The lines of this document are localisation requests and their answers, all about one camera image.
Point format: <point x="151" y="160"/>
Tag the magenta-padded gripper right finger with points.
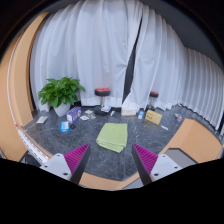
<point x="146" y="158"/>

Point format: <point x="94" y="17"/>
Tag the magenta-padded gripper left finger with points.
<point x="78" y="156"/>

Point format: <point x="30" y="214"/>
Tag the green towel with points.
<point x="113" y="135"/>

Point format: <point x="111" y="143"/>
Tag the small black object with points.
<point x="72" y="126"/>

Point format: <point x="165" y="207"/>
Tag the white sachet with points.
<point x="164" y="127"/>

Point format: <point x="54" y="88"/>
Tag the white flat card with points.
<point x="84" y="117"/>

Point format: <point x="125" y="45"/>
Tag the yellow cardboard box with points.
<point x="153" y="117"/>

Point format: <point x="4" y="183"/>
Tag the purple cardboard box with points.
<point x="74" y="114"/>

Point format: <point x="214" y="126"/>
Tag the small printed packet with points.
<point x="91" y="116"/>

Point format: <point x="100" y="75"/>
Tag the small white and blue box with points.
<point x="141" y="114"/>

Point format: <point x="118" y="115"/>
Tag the small white card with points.
<point x="88" y="111"/>

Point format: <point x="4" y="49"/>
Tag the white box with orange print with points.
<point x="129" y="112"/>

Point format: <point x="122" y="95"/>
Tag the small purple item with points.
<point x="178" y="117"/>

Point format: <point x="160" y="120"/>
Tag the white flat packet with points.
<point x="42" y="119"/>

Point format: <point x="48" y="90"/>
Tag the small white tube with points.
<point x="112" y="113"/>

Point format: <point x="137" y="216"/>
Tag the white book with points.
<point x="106" y="109"/>

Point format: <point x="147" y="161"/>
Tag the green potted plant white pot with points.
<point x="60" y="91"/>

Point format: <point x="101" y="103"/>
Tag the white curtain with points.
<point x="173" y="66"/>
<point x="86" y="43"/>

